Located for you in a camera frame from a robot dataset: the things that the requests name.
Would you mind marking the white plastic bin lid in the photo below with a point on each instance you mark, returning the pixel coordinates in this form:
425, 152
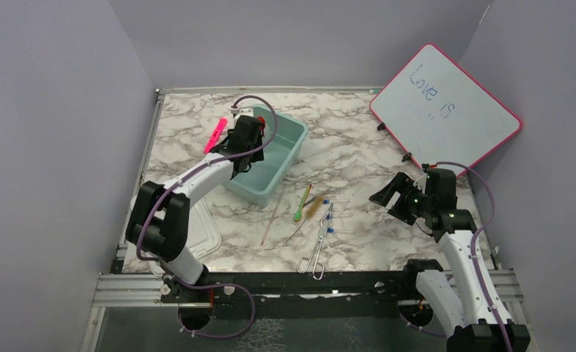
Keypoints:
203, 240

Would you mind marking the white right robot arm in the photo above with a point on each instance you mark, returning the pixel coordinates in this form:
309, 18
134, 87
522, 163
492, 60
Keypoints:
466, 303

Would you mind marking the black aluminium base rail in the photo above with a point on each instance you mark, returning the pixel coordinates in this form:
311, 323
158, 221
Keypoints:
277, 295

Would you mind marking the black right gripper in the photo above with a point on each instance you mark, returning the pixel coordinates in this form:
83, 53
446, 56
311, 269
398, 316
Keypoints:
400, 182

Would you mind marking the red yellow green spatula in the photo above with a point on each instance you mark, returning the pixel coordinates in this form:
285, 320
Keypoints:
299, 212

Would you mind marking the brown test tube brush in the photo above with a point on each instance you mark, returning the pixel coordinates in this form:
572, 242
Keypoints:
314, 205

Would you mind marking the pink framed whiteboard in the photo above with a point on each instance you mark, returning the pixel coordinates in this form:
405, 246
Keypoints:
438, 113

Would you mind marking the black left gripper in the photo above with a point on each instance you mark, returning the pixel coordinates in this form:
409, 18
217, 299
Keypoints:
256, 155

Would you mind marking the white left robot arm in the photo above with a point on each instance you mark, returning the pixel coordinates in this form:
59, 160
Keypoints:
159, 221

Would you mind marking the teal plastic bin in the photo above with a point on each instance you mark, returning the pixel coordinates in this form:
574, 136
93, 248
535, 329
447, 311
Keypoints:
262, 181

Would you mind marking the red capped wash bottle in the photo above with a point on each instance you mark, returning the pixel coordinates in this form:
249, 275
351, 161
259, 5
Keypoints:
261, 125

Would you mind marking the pink highlighter marker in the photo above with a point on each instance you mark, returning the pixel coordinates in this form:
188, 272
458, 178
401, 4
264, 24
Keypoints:
215, 135

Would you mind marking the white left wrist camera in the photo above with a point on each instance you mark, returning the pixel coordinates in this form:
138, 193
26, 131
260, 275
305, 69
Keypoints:
244, 112

